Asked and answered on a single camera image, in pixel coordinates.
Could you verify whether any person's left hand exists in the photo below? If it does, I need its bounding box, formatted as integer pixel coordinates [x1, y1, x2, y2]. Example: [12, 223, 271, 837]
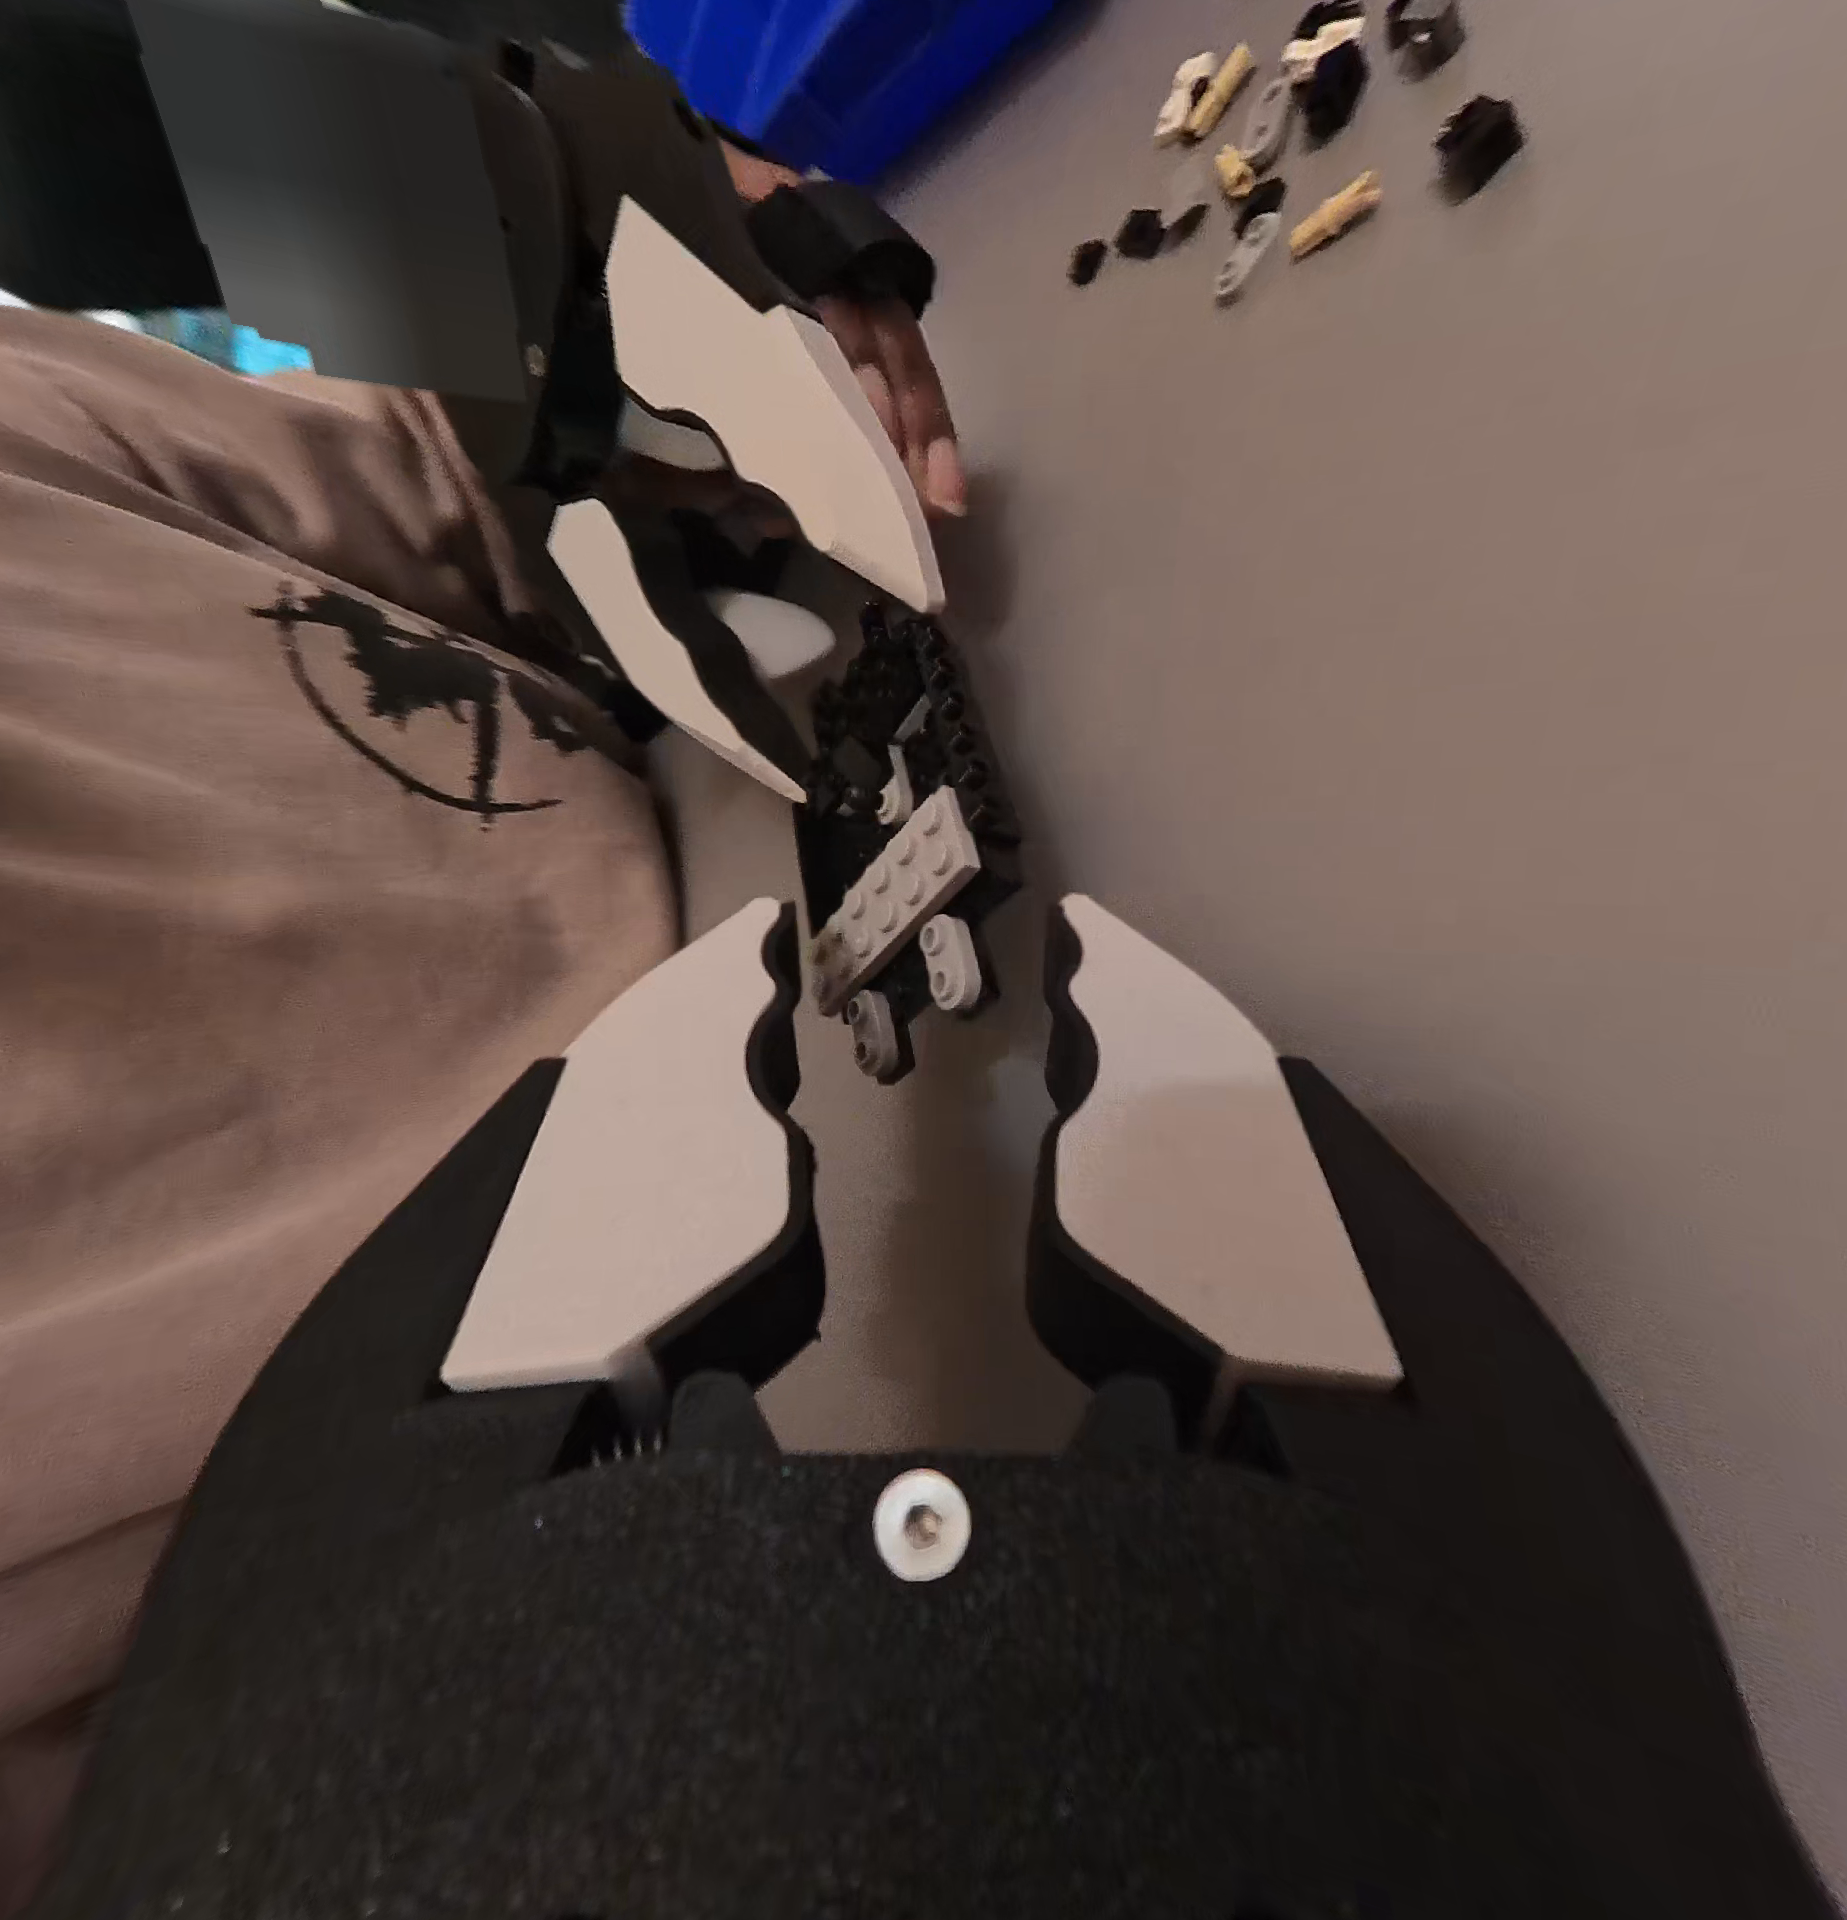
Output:
[832, 294, 968, 523]

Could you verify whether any pile of loose toy bricks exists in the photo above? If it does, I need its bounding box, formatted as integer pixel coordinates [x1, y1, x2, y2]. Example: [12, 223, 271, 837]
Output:
[1063, 0, 1531, 308]

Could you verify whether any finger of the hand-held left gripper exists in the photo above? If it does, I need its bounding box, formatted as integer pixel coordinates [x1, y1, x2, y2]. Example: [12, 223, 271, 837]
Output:
[606, 195, 948, 618]
[548, 502, 812, 807]

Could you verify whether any black toy brick car chassis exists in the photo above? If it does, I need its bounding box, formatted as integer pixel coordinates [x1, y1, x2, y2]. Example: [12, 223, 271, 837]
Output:
[794, 603, 1027, 1084]

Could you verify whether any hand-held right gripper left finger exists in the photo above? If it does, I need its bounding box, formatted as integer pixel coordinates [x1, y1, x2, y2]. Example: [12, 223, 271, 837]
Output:
[444, 900, 826, 1449]

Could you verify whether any grey desk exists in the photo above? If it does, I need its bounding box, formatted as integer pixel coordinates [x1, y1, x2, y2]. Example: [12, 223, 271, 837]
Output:
[643, 0, 1847, 1920]

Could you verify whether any small blue plastic bin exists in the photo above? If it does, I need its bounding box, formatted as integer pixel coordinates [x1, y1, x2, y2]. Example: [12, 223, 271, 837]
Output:
[622, 0, 1074, 190]

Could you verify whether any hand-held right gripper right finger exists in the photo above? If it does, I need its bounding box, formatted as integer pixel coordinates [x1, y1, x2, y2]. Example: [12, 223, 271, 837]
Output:
[1029, 893, 1405, 1399]

